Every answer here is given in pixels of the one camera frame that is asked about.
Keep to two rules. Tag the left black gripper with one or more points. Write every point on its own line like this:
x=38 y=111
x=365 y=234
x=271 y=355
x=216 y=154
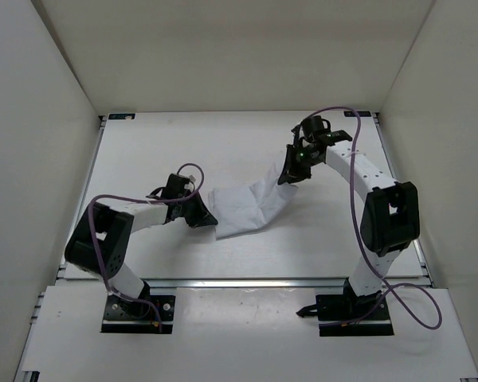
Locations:
x=203 y=217

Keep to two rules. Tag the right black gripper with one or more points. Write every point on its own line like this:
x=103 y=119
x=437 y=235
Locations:
x=290 y=173

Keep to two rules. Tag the white skirt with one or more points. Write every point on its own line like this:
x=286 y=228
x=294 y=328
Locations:
x=249 y=208

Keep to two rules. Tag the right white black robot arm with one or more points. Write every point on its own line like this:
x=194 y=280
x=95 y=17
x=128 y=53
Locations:
x=385 y=211

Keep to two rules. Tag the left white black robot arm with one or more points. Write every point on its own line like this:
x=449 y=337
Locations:
x=111 y=228

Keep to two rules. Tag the right blue table label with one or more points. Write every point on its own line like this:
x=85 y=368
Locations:
x=363 y=114

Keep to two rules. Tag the blue table label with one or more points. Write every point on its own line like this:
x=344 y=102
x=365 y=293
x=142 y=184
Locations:
x=363 y=114
x=121 y=116

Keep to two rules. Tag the left blue table label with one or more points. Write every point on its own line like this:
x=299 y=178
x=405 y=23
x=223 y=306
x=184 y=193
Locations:
x=121 y=116

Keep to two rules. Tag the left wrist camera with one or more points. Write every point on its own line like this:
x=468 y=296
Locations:
x=177 y=187

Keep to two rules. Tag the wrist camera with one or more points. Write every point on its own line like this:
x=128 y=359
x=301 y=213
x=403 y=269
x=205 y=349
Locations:
x=316 y=130
x=177 y=187

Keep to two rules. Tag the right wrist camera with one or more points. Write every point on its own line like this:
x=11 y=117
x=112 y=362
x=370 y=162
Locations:
x=316 y=130

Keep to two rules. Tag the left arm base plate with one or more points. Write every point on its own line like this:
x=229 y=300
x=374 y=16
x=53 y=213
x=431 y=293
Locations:
x=121 y=317

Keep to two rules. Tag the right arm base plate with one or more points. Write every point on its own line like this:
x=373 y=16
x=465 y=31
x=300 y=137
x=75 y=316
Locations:
x=343 y=315

